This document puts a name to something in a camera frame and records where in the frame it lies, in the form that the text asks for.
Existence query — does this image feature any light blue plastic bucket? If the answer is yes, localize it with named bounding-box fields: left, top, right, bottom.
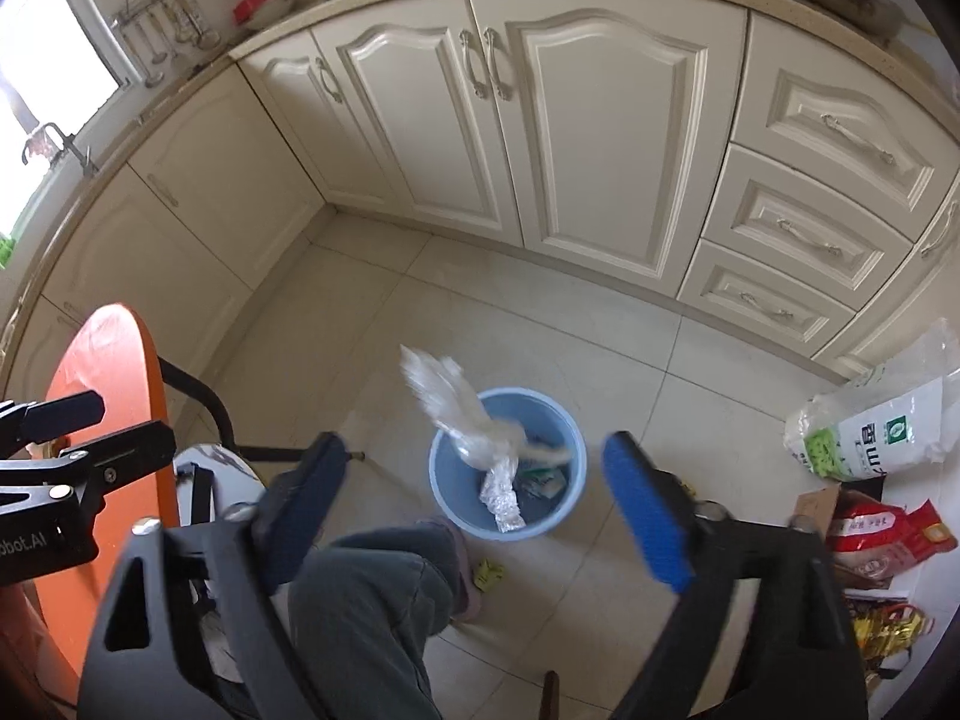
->
left=427, top=388, right=588, bottom=539

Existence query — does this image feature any yellow cooking oil bottle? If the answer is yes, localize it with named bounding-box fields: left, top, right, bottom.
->
left=847, top=600, right=937, bottom=661

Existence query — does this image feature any steel faucet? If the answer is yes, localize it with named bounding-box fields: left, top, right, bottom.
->
left=21, top=122, right=98, bottom=179

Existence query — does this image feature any steel ladle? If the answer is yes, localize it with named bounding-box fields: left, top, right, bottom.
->
left=187, top=0, right=224, bottom=47
left=120, top=15, right=166, bottom=87

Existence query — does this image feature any open cardboard box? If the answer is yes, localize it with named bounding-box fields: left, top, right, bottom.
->
left=787, top=481, right=890, bottom=593

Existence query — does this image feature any kitchen window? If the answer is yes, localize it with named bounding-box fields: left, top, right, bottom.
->
left=0, top=0, right=121, bottom=136

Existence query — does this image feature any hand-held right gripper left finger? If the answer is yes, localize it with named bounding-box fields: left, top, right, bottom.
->
left=79, top=431, right=353, bottom=720

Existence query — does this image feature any white green rice bag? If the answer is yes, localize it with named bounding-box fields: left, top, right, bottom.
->
left=784, top=319, right=950, bottom=482

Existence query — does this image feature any silver foil bag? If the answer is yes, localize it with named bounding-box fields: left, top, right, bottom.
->
left=480, top=465, right=526, bottom=533

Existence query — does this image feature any cooking oil bottle box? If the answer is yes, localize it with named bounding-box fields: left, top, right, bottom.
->
left=840, top=585, right=931, bottom=691

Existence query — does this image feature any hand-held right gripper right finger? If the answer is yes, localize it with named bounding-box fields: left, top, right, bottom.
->
left=602, top=431, right=871, bottom=720

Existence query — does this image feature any large cream cabinet drawer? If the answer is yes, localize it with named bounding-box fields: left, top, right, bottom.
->
left=726, top=11, right=960, bottom=242

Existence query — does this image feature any white bowl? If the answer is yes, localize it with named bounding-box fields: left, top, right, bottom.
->
left=247, top=0, right=297, bottom=31

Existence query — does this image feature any red white rice bag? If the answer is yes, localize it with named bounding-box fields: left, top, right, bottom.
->
left=825, top=491, right=957, bottom=582

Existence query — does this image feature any lilac slipper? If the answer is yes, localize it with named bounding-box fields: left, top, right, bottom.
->
left=416, top=516, right=485, bottom=623

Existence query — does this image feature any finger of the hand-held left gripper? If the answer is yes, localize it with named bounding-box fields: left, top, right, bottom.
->
left=0, top=420, right=178, bottom=518
left=0, top=390, right=107, bottom=445

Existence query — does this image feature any large whitish plastic bag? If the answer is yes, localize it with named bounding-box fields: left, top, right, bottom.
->
left=400, top=345, right=575, bottom=481

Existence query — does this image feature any printed paper carton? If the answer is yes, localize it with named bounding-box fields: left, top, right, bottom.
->
left=521, top=465, right=569, bottom=502

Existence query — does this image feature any black chair white seat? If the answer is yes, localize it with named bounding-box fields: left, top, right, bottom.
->
left=154, top=356, right=368, bottom=683

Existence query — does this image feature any orange round table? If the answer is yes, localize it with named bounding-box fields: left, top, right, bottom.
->
left=0, top=304, right=182, bottom=702

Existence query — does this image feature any person's right leg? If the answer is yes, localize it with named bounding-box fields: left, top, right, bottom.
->
left=287, top=516, right=460, bottom=720

